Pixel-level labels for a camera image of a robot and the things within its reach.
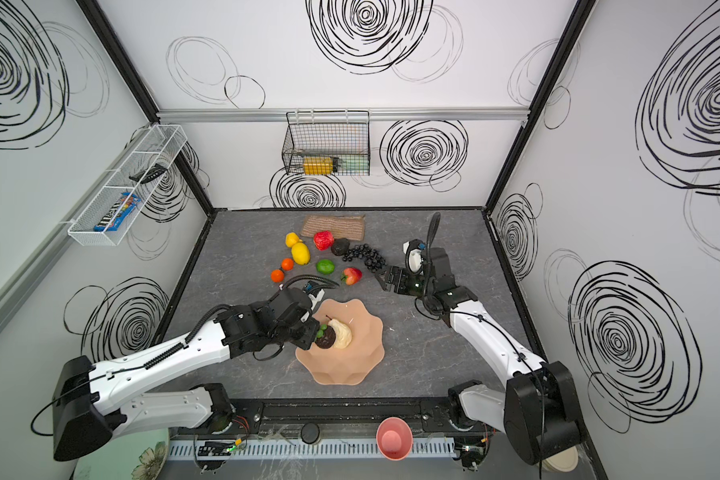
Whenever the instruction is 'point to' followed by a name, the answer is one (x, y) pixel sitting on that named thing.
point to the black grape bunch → (372, 259)
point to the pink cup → (394, 438)
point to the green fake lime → (325, 266)
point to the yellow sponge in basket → (317, 165)
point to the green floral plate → (137, 456)
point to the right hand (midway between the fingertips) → (386, 274)
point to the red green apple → (351, 276)
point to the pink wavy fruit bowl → (352, 365)
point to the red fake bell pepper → (323, 240)
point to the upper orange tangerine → (287, 264)
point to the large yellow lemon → (301, 253)
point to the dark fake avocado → (340, 246)
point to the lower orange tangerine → (277, 275)
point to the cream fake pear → (343, 334)
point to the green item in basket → (354, 164)
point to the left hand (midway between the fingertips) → (322, 328)
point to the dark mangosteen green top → (325, 337)
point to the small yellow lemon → (291, 239)
